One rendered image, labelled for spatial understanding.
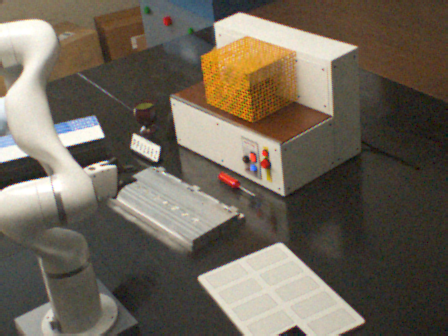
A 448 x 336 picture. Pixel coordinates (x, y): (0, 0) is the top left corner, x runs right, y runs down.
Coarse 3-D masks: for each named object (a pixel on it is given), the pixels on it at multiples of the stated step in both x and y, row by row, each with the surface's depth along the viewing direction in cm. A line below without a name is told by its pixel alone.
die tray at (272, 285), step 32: (256, 256) 235; (288, 256) 233; (224, 288) 224; (256, 288) 223; (288, 288) 221; (320, 288) 220; (256, 320) 212; (288, 320) 211; (320, 320) 210; (352, 320) 209
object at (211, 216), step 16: (144, 176) 274; (160, 176) 273; (128, 192) 266; (144, 192) 266; (160, 192) 264; (176, 192) 263; (192, 192) 262; (144, 208) 257; (160, 208) 256; (176, 208) 256; (192, 208) 254; (208, 208) 253; (224, 208) 252; (160, 224) 251; (176, 224) 248; (192, 224) 247; (208, 224) 246; (224, 224) 246; (192, 240) 240
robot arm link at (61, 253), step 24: (0, 192) 196; (24, 192) 193; (48, 192) 194; (0, 216) 193; (24, 216) 192; (48, 216) 194; (24, 240) 195; (48, 240) 200; (72, 240) 203; (48, 264) 202; (72, 264) 202
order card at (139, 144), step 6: (132, 138) 297; (138, 138) 294; (132, 144) 297; (138, 144) 294; (144, 144) 292; (150, 144) 289; (138, 150) 294; (144, 150) 292; (150, 150) 289; (156, 150) 287; (150, 156) 289; (156, 156) 287
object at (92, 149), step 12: (72, 120) 302; (84, 120) 301; (84, 144) 293; (96, 144) 295; (72, 156) 294; (84, 156) 295; (96, 156) 297; (0, 168) 288; (12, 168) 289; (24, 168) 291; (36, 168) 292; (0, 180) 290
